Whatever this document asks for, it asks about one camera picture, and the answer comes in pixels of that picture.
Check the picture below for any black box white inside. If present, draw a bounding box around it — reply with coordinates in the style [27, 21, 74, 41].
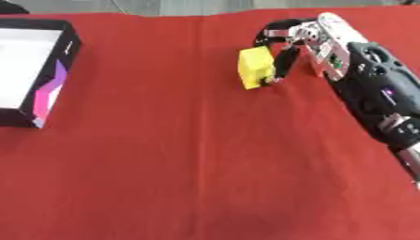
[0, 18, 84, 129]

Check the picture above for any yellow block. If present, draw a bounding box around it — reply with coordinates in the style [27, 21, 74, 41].
[236, 45, 278, 91]

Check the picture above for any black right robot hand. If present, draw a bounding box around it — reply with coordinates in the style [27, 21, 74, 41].
[250, 18, 321, 85]

